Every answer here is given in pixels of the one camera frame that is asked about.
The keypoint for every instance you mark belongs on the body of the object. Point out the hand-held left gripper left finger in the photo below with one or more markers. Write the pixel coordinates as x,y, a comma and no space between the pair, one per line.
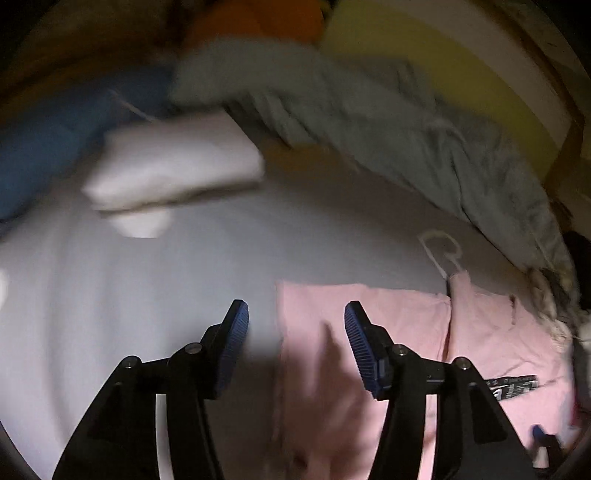
233,344

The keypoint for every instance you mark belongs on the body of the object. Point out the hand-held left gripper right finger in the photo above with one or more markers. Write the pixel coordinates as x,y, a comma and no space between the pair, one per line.
362,346

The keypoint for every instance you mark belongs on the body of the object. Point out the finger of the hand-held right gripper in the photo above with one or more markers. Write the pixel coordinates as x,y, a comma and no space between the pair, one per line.
545,443

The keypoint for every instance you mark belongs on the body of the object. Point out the pink printed t-shirt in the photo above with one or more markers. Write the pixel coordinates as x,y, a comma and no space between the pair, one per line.
314,323

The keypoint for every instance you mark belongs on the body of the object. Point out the grey printed bed sheet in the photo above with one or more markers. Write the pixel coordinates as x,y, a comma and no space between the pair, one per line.
138,286

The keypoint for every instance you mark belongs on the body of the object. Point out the cream knitted cloth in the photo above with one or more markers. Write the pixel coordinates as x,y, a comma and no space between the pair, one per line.
549,300

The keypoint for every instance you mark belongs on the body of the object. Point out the white folded cloth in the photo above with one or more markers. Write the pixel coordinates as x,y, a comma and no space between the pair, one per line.
175,161

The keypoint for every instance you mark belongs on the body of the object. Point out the grey crumpled garment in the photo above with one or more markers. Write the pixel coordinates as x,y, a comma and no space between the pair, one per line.
392,129

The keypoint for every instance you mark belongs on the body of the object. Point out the blue cloth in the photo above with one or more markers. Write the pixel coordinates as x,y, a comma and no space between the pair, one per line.
46,147

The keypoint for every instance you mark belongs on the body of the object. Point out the yellow cushion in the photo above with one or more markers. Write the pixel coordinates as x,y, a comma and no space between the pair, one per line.
461,55

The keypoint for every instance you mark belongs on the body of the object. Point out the orange pillow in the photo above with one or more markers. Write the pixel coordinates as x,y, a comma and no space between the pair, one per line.
268,18

